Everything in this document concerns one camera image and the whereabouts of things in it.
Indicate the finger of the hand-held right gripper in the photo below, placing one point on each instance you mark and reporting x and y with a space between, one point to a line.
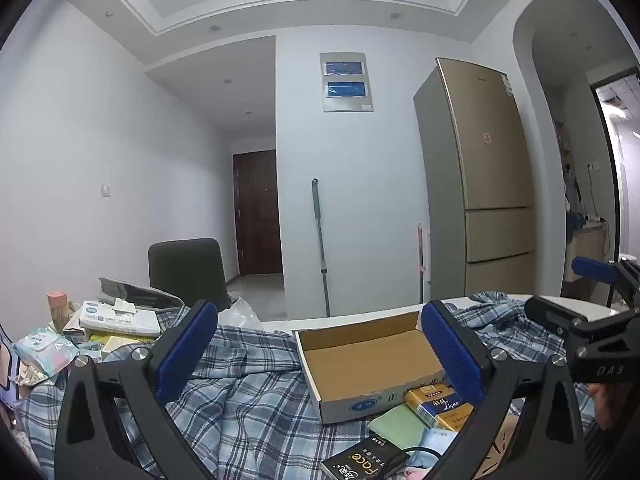
550 311
595 270

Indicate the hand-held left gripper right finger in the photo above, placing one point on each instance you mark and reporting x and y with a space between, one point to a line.
450 355

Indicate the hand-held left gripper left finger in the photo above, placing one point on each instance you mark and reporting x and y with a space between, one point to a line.
185 355

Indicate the yellow cigarette pack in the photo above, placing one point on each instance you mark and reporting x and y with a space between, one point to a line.
435 405

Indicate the light blue tissue packet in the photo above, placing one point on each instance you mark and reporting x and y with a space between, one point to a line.
440 440

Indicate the cardboard box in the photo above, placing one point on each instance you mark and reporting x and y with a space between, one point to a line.
360 360

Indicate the black tissue packet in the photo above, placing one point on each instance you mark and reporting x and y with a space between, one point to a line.
360 462

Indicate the person's right hand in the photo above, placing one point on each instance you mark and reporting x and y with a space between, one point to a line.
605 405

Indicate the beige vanity cabinet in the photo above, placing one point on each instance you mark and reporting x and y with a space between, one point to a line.
590 250

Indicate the yellow flat box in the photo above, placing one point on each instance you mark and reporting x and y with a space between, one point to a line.
117 344

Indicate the clear plastic bag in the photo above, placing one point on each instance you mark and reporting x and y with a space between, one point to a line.
240 312

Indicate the white tissue pack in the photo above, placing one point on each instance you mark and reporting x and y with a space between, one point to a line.
115 320

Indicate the grey folded pouch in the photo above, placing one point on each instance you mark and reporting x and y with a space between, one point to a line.
135 292

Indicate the dark grey chair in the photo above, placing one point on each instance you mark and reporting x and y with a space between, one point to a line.
185 270

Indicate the blue plaid shirt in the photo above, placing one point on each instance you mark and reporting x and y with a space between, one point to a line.
250 410

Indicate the green flat pouch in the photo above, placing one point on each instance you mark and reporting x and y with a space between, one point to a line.
400 425

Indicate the white narrow panel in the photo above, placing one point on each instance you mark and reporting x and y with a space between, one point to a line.
428 260

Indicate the gold refrigerator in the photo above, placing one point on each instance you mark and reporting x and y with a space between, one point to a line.
490 185

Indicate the pink lidded jar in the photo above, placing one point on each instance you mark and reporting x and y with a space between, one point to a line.
56 307

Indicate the teal wet wipes pack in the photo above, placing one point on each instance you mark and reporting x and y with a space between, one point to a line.
45 352

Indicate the dark wooden door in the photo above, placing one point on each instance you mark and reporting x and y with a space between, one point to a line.
257 215

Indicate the white light switch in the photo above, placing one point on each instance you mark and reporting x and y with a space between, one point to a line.
106 190

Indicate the grey wall electrical panel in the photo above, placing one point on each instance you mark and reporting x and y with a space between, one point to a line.
346 82

